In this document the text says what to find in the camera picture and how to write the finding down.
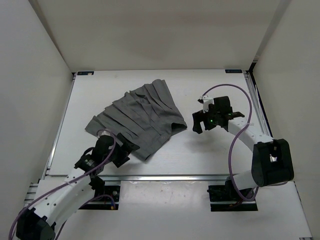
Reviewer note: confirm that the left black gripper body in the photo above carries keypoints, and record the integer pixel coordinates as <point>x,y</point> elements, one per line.
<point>105,156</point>

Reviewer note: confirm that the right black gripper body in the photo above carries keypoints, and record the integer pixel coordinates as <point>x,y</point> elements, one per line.
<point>211,121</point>

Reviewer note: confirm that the grey pleated skirt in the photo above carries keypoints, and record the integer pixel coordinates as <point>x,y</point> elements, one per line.
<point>146,116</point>

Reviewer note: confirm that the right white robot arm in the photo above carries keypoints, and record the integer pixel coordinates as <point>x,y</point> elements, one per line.
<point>243,183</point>

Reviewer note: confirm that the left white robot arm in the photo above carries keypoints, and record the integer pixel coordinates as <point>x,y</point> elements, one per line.
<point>38,220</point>

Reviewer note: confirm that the right blue label sticker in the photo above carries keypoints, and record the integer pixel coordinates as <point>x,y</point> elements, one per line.
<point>233,71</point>

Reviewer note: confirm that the blue label sticker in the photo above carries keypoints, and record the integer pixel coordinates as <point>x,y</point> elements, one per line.
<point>85,73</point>
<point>233,71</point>

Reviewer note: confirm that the left blue label sticker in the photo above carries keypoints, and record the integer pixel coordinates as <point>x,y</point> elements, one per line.
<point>85,73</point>

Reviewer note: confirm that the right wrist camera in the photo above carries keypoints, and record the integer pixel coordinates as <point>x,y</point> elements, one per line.
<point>205,100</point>

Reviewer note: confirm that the right aluminium side rail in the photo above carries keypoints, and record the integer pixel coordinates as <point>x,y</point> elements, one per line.
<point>260,112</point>

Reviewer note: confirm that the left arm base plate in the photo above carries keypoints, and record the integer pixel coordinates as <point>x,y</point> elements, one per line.
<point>105,199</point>

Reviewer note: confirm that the aluminium front rail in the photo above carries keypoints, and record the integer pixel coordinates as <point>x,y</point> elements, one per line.
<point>164,178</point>

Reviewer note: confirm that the left aluminium frame rail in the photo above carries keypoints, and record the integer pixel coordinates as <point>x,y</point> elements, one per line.
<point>32,188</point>

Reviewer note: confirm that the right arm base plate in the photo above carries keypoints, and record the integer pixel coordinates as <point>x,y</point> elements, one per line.
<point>223,199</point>

